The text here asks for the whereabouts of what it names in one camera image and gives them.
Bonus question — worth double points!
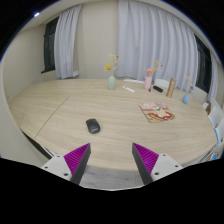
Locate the white remote control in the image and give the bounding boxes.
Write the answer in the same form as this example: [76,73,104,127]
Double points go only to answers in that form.
[122,86,135,93]

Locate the colourful picture book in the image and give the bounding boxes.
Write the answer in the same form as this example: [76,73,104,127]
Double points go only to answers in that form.
[139,102,175,123]

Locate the dark window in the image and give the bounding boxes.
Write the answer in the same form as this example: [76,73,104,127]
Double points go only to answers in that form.
[195,37,211,93]
[44,18,58,72]

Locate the pink vase with flowers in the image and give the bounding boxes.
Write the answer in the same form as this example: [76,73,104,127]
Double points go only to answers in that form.
[144,60,162,90]

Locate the black remote control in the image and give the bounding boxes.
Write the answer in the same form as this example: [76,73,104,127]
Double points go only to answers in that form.
[153,86,163,93]

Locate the black computer mouse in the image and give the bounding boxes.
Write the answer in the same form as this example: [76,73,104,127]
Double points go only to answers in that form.
[86,118,100,134]

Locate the green vase with flowers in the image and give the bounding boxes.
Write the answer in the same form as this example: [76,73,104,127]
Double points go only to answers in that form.
[104,53,118,90]

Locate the blue vase with flowers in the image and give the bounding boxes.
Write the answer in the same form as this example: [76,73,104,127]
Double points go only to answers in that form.
[182,73,194,104]

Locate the left white curtain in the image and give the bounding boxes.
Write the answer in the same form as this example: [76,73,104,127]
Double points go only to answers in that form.
[54,4,82,79]

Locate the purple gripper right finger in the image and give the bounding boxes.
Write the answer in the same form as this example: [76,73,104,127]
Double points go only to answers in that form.
[131,142,184,186]

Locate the white chair behind table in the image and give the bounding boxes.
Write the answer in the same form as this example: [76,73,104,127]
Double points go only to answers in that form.
[154,79,169,88]

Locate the middle white curtain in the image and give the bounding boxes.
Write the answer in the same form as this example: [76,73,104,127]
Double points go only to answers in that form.
[115,0,198,90]

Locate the brown thermos bottle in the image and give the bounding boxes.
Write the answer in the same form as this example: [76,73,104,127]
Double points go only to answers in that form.
[166,78,176,98]

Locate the white chair at right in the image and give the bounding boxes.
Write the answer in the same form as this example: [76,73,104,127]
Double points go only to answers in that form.
[201,98,224,136]

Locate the left dark window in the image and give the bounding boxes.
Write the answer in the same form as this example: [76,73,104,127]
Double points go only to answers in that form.
[44,18,58,72]

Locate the white curtain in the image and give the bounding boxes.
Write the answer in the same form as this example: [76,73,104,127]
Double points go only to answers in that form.
[115,0,198,90]
[54,4,82,79]

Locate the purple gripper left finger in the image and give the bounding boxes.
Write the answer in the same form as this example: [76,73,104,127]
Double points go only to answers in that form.
[41,142,92,186]

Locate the right dark window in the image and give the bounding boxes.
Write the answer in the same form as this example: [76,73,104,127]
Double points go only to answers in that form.
[195,37,211,93]

